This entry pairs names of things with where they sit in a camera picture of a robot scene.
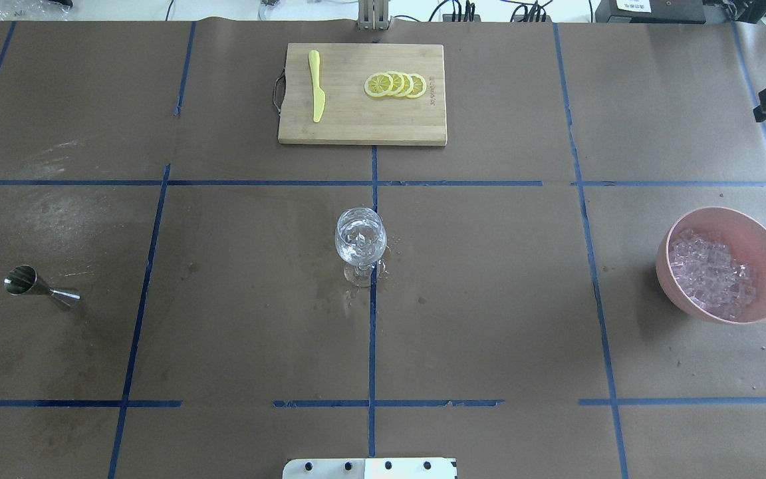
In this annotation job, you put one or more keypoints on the pink bowl of ice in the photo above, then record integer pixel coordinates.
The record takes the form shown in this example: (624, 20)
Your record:
(712, 264)

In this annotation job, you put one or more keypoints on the steel double jigger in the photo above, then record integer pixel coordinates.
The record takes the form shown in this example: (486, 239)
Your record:
(24, 280)

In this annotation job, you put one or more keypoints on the yellow plastic knife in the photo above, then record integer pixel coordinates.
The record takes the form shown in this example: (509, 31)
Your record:
(319, 95)

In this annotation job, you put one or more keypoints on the bamboo cutting board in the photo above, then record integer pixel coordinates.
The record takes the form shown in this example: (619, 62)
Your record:
(351, 117)

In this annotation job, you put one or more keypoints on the clear wine glass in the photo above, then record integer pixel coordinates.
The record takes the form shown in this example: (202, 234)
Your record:
(360, 240)

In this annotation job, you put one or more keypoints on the aluminium frame post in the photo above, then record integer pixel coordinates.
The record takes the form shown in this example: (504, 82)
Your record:
(373, 15)

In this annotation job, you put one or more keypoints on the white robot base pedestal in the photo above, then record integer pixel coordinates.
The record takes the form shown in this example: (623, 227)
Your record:
(397, 467)

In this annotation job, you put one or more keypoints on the lemon slice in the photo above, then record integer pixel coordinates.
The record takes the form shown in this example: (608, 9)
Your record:
(397, 83)
(419, 86)
(407, 84)
(379, 85)

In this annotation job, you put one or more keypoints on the black box with label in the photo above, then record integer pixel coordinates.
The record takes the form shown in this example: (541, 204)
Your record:
(668, 12)

